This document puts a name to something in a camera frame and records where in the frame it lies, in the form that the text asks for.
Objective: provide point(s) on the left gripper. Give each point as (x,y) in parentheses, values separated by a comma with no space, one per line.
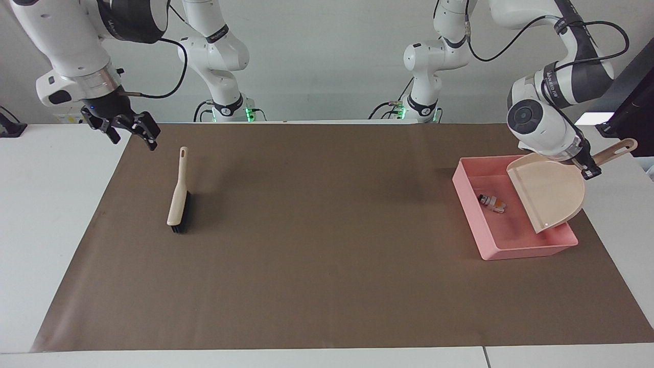
(582,156)

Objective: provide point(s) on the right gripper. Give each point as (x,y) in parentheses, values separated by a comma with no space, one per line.
(106,105)

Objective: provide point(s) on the beige dustpan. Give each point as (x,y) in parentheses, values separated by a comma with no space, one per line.
(549,191)

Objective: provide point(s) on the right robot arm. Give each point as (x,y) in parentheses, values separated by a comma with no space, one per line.
(71,46)

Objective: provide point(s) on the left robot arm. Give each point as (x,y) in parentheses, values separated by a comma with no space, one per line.
(541,120)

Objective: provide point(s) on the pink plastic bin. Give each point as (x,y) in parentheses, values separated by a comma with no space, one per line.
(498,232)

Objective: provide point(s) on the black stand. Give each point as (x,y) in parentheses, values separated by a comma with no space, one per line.
(10,128)
(633,102)

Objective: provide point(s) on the beige brush with black bristles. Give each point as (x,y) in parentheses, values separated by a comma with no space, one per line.
(178,202)

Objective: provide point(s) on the small electronic scrap piece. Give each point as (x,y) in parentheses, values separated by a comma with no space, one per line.
(492,203)

